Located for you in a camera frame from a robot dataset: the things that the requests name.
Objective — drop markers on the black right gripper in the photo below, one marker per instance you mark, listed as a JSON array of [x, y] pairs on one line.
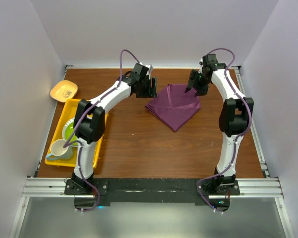
[[193, 76]]

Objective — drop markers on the aluminium frame rail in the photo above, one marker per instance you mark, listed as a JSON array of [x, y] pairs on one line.
[[249, 187], [254, 133]]

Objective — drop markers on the purple cloth napkin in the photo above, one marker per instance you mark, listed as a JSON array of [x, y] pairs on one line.
[[173, 106]]

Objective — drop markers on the yellow square bowl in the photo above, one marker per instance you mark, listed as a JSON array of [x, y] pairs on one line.
[[64, 90]]

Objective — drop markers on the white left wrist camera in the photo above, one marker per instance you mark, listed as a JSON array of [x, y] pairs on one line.
[[149, 67]]

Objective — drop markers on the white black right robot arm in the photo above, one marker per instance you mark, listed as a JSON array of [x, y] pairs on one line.
[[234, 120]]

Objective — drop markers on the pale cup with blue handle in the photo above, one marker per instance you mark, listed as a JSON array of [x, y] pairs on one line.
[[57, 151]]

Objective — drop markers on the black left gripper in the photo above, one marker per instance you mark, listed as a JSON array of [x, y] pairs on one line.
[[151, 92]]

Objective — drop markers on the aluminium frame rail front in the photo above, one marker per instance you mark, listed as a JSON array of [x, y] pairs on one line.
[[249, 187]]

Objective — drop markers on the green white plate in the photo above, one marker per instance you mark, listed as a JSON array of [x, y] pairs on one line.
[[67, 131]]

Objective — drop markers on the aluminium frame rail right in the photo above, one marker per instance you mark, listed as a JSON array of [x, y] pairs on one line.
[[254, 133]]

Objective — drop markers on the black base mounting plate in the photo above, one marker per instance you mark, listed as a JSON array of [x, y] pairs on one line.
[[151, 190]]

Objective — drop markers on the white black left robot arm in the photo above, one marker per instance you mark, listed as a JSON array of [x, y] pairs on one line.
[[89, 121]]

